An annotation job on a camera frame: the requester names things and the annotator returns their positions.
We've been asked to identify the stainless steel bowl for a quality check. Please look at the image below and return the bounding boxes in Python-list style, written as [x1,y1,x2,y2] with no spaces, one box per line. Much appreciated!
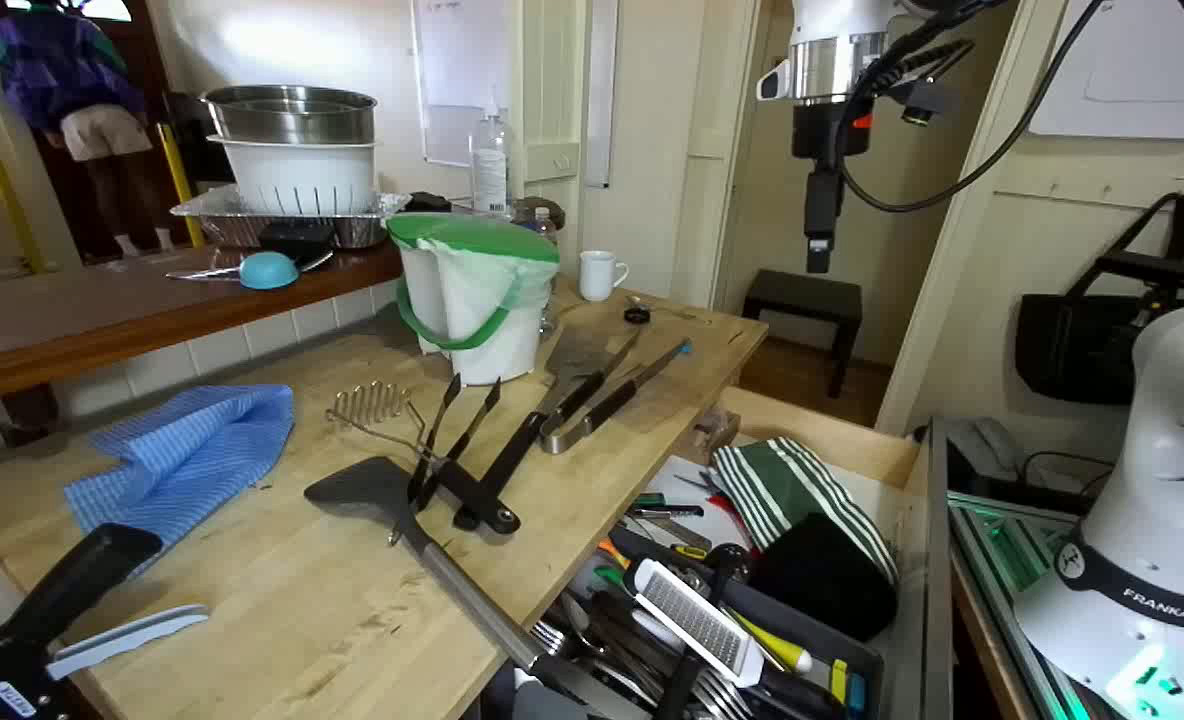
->
[202,81,380,147]

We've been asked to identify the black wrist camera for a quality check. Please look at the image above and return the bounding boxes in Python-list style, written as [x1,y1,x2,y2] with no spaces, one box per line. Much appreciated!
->
[869,44,953,131]

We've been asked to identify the white bucket with green lid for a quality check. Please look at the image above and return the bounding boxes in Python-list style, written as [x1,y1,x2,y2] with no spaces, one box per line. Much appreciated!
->
[385,207,565,389]

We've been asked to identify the black cloth pouch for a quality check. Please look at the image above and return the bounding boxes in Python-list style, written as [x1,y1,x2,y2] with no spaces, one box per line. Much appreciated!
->
[746,513,902,643]

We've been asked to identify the white flat grater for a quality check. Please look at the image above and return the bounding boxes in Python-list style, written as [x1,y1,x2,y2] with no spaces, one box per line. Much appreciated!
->
[629,557,771,691]

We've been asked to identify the wooden kitchen island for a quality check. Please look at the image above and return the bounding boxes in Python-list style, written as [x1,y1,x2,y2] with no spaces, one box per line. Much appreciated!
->
[0,285,771,720]

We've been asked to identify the white ceramic mug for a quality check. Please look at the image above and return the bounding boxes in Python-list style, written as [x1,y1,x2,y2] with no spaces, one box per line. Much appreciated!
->
[578,247,635,306]

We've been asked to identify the yellow-handled tool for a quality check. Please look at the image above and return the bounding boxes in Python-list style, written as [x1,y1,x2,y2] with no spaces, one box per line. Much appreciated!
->
[736,606,876,717]

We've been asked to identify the black-handled knife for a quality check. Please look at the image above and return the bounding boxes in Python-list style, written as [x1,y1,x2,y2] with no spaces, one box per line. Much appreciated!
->
[0,518,170,720]

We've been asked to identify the white dish rack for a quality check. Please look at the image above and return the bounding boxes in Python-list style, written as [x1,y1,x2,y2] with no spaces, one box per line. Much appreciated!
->
[212,131,385,221]

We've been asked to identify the black spatula with metal handle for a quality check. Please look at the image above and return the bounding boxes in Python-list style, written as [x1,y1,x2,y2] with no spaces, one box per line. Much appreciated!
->
[302,450,652,720]

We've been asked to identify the black bag with strap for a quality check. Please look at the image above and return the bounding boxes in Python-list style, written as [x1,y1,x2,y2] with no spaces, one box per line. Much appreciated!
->
[1012,188,1184,413]

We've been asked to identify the green white striped cloth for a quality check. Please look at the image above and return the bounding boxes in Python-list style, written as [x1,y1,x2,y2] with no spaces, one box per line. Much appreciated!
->
[709,431,903,582]

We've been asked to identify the blue checked cloth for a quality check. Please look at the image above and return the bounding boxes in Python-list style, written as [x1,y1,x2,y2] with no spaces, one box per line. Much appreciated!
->
[62,380,302,552]

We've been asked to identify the clear plastic water bottle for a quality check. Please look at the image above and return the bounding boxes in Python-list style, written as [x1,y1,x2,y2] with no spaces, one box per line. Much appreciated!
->
[468,106,518,221]

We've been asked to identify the grey steel panel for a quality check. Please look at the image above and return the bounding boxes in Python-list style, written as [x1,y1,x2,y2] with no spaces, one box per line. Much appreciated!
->
[922,423,962,720]

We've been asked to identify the thin black utensil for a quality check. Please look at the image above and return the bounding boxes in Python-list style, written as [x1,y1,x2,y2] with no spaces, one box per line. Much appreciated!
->
[404,370,468,513]
[420,380,510,518]

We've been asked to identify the black stool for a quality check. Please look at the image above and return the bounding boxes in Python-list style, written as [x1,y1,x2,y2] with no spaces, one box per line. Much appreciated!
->
[740,266,869,401]

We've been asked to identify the white wall board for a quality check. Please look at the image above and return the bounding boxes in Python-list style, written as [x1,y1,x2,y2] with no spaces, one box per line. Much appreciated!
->
[1030,0,1184,142]

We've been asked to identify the aluminium mounting frame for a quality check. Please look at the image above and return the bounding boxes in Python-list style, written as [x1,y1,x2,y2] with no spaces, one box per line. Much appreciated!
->
[949,486,1120,720]

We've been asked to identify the utensils in drawer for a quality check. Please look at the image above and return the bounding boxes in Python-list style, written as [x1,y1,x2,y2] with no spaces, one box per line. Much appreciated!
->
[538,522,894,720]

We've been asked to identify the wooden drawer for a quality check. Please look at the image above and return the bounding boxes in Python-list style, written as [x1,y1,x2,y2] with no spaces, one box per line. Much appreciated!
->
[476,382,946,720]

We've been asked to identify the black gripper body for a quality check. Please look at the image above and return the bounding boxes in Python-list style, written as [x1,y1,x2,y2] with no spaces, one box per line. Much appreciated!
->
[793,98,876,177]

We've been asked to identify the person in purple shirt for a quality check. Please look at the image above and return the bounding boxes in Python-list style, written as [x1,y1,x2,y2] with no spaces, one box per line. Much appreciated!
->
[0,0,162,166]

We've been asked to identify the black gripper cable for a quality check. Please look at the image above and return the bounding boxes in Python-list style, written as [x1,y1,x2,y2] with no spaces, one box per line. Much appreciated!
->
[839,0,1113,221]

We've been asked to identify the black-handled metal turner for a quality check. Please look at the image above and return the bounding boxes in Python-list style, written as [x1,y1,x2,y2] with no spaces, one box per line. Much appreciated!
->
[454,324,649,538]

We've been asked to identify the blue bowl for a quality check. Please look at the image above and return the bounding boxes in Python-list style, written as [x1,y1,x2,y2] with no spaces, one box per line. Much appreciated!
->
[238,247,304,294]

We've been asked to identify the grey dish drying tray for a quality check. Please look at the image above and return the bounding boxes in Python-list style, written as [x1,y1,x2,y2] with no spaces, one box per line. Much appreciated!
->
[170,182,413,251]

